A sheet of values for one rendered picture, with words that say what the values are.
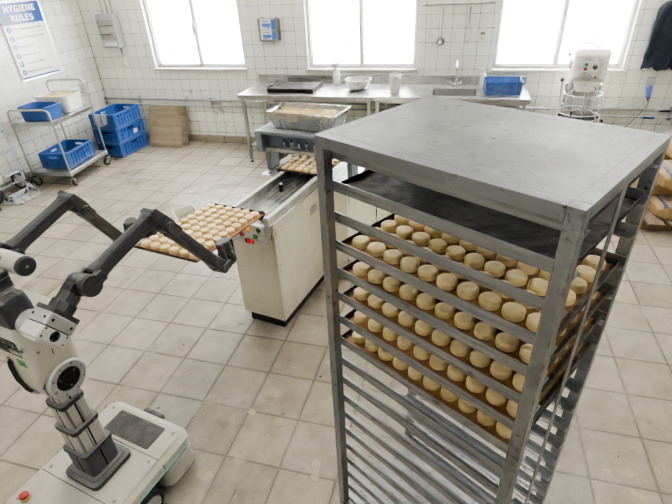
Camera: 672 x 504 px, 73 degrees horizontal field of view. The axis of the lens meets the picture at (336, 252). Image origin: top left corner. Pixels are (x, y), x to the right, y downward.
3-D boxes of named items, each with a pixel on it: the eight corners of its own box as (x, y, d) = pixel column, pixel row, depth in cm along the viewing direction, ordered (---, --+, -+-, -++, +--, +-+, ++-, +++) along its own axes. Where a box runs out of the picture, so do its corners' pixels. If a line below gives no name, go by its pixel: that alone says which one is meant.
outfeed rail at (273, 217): (378, 130, 431) (378, 123, 427) (381, 131, 430) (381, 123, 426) (264, 228, 278) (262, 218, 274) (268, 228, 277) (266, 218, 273)
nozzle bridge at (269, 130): (282, 159, 377) (277, 118, 359) (363, 170, 350) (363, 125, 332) (260, 174, 352) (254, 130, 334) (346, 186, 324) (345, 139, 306)
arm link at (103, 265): (145, 199, 183) (162, 201, 178) (163, 225, 192) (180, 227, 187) (59, 282, 157) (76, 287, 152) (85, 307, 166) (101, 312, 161)
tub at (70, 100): (55, 106, 593) (49, 90, 583) (87, 105, 588) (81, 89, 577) (37, 114, 563) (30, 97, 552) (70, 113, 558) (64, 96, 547)
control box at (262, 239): (237, 237, 298) (234, 218, 290) (269, 244, 289) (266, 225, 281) (234, 240, 295) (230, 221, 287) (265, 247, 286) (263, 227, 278)
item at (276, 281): (292, 269, 389) (281, 170, 342) (329, 277, 377) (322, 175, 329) (246, 319, 336) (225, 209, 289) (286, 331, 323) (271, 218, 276)
